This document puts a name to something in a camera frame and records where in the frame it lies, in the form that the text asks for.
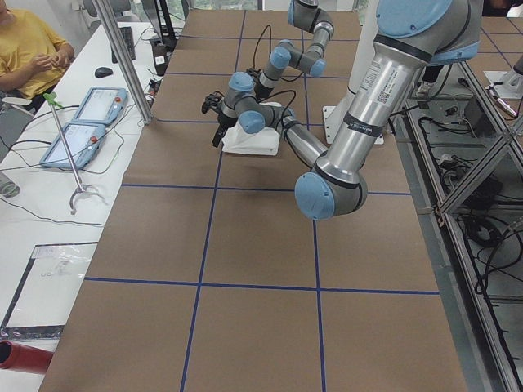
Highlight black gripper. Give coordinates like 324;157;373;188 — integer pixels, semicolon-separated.
212;106;237;148
254;81;272;102

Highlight white long-sleeve printed shirt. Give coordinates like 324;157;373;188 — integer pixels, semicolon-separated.
222;106;280;156

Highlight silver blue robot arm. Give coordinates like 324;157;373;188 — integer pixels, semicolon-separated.
202;1;483;220
254;0;334;100

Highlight upper blue teach pendant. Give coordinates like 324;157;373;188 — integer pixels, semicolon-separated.
74;87;128;125

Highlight blue teach pendant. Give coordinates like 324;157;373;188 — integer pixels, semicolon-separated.
74;87;128;125
39;122;105;169

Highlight black computer mouse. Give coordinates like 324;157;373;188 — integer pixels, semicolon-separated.
94;66;114;78

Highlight lower blue teach pendant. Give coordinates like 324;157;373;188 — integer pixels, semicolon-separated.
39;122;105;169

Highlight black keyboard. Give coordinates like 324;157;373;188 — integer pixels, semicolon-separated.
119;26;136;61

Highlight reacher grabber stick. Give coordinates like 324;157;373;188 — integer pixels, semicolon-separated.
43;92;105;215

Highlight person in yellow shirt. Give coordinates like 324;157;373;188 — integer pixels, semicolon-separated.
1;1;75;110

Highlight clear plastic document sleeve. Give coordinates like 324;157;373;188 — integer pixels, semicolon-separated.
1;242;97;341

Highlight red fire extinguisher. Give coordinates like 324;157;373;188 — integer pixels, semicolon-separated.
1;341;54;374

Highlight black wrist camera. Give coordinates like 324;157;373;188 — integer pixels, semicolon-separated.
246;68;262;80
201;91;224;114

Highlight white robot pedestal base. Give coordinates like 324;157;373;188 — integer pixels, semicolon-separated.
323;0;378;145

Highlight aluminium frame post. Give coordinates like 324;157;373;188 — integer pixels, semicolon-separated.
93;0;153;125

